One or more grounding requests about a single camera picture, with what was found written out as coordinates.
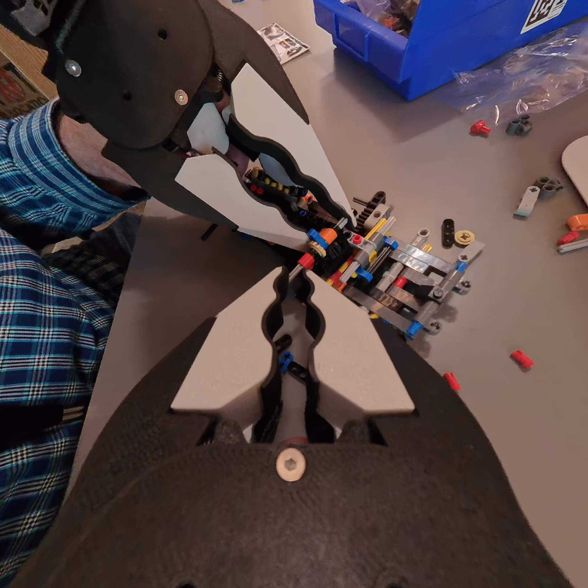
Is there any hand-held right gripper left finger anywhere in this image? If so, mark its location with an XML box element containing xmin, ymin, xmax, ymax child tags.
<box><xmin>171</xmin><ymin>266</ymin><xmax>289</xmax><ymax>444</ymax></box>

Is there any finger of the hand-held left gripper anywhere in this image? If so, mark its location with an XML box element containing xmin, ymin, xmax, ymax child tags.
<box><xmin>224</xmin><ymin>63</ymin><xmax>359</xmax><ymax>230</ymax></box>
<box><xmin>175</xmin><ymin>103</ymin><xmax>331</xmax><ymax>252</ymax></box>

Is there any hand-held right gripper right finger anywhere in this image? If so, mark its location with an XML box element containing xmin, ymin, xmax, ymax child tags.
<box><xmin>301</xmin><ymin>270</ymin><xmax>417</xmax><ymax>444</ymax></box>

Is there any multicoloured lego assembly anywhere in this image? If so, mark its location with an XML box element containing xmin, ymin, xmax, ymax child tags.
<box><xmin>201</xmin><ymin>166</ymin><xmax>474</xmax><ymax>341</ymax></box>

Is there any person's left forearm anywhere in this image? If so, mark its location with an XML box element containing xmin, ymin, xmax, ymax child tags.
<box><xmin>0</xmin><ymin>99</ymin><xmax>152</xmax><ymax>239</ymax></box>

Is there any clear bag of lego parts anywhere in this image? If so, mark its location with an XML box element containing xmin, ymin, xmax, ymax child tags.
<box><xmin>342</xmin><ymin>0</ymin><xmax>421</xmax><ymax>38</ymax></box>

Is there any short light grey lego beam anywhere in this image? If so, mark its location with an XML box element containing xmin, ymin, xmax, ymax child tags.
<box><xmin>457</xmin><ymin>240</ymin><xmax>486</xmax><ymax>266</ymax></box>

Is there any instruction leaflet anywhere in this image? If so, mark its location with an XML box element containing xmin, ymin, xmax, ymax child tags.
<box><xmin>256</xmin><ymin>22</ymin><xmax>310</xmax><ymax>65</ymax></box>

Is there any brown cardboard box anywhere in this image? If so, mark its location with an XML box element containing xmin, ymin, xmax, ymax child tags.
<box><xmin>0</xmin><ymin>25</ymin><xmax>62</xmax><ymax>121</ymax></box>

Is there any blue storage bin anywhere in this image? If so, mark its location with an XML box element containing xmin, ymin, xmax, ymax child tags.
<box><xmin>314</xmin><ymin>0</ymin><xmax>588</xmax><ymax>102</ymax></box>

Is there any person's torso in plaid shirt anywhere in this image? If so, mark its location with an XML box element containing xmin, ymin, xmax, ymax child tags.
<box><xmin>0</xmin><ymin>213</ymin><xmax>143</xmax><ymax>588</ymax></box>

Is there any clear plastic bag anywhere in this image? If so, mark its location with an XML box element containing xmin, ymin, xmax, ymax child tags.
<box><xmin>452</xmin><ymin>36</ymin><xmax>588</xmax><ymax>128</ymax></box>

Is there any white printed code label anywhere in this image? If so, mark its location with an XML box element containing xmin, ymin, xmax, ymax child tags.
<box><xmin>520</xmin><ymin>0</ymin><xmax>567</xmax><ymax>35</ymax></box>

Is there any white monitor stand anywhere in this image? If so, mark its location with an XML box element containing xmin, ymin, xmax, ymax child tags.
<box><xmin>561</xmin><ymin>140</ymin><xmax>588</xmax><ymax>208</ymax></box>

